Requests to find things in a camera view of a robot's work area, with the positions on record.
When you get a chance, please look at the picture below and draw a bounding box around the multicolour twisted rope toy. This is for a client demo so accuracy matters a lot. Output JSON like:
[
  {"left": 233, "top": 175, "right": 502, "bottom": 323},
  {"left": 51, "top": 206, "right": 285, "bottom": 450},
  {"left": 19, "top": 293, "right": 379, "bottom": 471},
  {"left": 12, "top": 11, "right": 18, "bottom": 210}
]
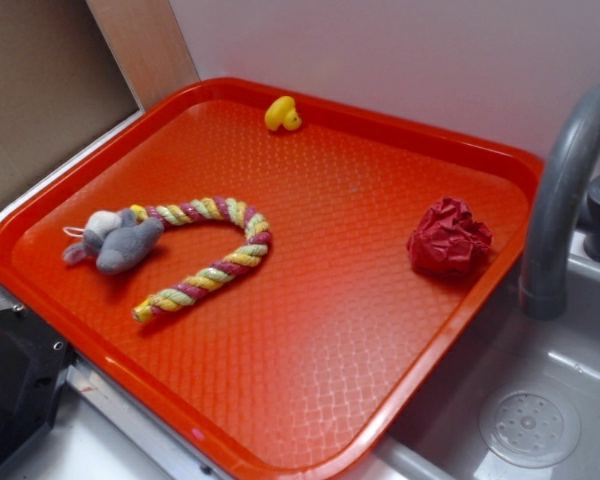
[{"left": 131, "top": 197, "right": 272, "bottom": 324}]

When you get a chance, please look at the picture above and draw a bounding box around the grey plush elephant toy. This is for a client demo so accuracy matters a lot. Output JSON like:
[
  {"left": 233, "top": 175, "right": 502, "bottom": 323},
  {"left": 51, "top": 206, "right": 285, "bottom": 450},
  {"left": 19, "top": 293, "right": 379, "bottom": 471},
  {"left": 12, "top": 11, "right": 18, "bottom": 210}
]
[{"left": 62, "top": 208, "right": 165, "bottom": 275}]

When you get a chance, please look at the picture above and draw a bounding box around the crumpled red paper ball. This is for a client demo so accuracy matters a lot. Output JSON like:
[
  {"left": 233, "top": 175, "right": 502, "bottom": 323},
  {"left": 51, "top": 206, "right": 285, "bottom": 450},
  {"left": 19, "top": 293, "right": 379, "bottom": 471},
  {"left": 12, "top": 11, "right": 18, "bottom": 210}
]
[{"left": 406, "top": 197, "right": 493, "bottom": 277}]

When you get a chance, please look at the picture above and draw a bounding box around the brown cardboard panel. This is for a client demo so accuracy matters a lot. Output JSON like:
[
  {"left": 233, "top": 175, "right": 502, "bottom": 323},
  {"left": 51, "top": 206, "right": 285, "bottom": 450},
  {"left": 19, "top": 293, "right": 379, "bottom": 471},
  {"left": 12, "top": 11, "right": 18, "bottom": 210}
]
[{"left": 0, "top": 1, "right": 138, "bottom": 212}]

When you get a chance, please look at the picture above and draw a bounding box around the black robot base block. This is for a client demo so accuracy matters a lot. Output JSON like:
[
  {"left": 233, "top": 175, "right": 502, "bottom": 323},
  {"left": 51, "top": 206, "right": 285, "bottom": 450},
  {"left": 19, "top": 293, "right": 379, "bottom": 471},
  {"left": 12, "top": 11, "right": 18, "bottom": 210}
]
[{"left": 0, "top": 308, "right": 72, "bottom": 473}]

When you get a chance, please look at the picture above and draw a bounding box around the yellow rubber duck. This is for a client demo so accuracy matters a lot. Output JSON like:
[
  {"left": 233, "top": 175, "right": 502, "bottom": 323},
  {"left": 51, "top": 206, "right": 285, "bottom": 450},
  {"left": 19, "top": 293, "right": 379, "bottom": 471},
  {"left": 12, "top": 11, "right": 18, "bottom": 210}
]
[{"left": 264, "top": 96, "right": 302, "bottom": 132}]

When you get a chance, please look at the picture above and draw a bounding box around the grey plastic sink basin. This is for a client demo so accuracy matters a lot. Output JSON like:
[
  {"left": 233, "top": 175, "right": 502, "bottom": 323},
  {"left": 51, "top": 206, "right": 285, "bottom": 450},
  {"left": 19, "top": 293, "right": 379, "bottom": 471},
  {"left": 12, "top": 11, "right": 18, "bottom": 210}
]
[{"left": 375, "top": 255, "right": 600, "bottom": 479}]

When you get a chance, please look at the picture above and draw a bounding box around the grey curved faucet spout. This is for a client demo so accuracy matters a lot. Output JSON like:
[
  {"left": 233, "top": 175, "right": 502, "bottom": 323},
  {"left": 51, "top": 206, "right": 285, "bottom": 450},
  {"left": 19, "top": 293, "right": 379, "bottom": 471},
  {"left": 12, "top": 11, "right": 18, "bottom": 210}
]
[{"left": 519, "top": 84, "right": 600, "bottom": 320}]

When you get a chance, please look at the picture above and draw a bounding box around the orange plastic tray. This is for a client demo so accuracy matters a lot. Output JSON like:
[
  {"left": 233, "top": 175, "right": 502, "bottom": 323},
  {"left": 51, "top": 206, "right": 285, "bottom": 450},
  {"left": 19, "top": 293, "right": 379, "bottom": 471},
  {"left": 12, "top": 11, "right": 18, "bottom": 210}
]
[{"left": 0, "top": 79, "right": 543, "bottom": 479}]

